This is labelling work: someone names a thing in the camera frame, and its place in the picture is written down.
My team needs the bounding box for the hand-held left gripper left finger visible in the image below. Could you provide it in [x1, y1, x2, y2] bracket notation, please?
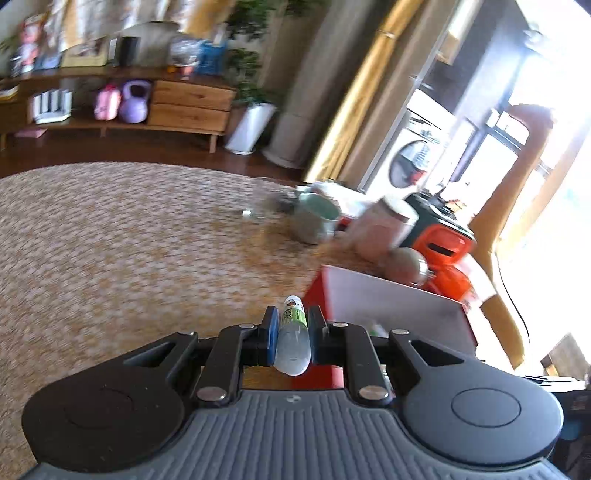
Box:
[122, 307, 279, 408]

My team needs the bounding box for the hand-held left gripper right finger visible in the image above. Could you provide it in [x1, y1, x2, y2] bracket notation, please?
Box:
[308, 305, 481, 407]

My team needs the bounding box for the white glue tube green label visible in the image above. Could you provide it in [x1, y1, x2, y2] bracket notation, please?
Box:
[273, 295, 311, 377]

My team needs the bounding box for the red cardboard box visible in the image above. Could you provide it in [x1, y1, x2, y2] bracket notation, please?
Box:
[302, 265, 478, 391]

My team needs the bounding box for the light wooden furniture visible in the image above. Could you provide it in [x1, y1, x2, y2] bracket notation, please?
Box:
[542, 332, 587, 377]

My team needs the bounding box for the round beige container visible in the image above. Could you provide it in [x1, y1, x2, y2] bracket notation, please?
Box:
[385, 248, 435, 287]

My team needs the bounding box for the pale green mug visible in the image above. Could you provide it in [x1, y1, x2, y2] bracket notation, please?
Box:
[290, 193, 342, 245]

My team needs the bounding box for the clear drinking glass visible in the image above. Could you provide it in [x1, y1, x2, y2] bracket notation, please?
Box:
[242, 187, 284, 222]

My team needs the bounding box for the orange container with slot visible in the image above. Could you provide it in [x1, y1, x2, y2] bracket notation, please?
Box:
[411, 224, 476, 273]

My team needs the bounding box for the dark green utensil holder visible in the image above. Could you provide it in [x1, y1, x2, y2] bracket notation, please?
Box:
[404, 191, 476, 241]

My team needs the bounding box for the bunch of dark utensils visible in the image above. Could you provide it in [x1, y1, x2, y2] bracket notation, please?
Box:
[429, 185, 467, 215]

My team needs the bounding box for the yellow chair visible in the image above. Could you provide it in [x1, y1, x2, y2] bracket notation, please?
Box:
[468, 104, 555, 370]

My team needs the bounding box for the white washing machine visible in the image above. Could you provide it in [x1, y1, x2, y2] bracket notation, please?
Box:
[365, 108, 451, 195]

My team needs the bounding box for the beige curtain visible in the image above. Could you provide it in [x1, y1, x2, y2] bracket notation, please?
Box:
[339, 28, 435, 190]

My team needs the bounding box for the white planter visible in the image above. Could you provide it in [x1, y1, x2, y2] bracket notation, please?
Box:
[225, 102, 278, 155]

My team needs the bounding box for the yellow curtain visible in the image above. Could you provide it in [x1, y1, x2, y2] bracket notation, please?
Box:
[302, 0, 430, 183]

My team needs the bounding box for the beige tower air conditioner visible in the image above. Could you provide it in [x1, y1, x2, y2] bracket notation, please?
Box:
[263, 0, 347, 169]

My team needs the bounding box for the wooden media cabinet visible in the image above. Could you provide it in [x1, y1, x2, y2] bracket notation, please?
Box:
[0, 65, 238, 153]

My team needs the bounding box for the purple kettlebell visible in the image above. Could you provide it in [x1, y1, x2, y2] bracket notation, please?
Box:
[119, 80, 152, 124]

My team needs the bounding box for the green potted plant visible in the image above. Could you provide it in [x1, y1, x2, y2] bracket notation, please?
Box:
[226, 0, 324, 109]

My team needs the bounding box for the pink toy case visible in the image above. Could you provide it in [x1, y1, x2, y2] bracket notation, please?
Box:
[93, 84, 122, 121]

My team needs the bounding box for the blue plastic item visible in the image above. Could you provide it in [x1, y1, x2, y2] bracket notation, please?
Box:
[198, 39, 229, 75]

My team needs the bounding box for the clear plastic bag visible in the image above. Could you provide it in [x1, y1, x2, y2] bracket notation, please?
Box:
[168, 37, 204, 77]

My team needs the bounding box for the white router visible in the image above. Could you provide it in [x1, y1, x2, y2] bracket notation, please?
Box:
[32, 89, 75, 125]

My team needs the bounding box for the black speaker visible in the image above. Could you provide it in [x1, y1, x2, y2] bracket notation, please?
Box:
[119, 36, 141, 68]

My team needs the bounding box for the patterned draped cloth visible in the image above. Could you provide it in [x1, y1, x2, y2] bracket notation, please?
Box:
[46, 0, 241, 51]

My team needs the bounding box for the pink doll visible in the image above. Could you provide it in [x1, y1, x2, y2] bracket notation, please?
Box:
[18, 14, 49, 72]

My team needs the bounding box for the pink jug with handle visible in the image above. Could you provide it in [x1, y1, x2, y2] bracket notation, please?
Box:
[353, 196, 419, 264]

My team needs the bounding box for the yellow photo frame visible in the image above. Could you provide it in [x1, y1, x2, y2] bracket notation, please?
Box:
[60, 37, 109, 69]

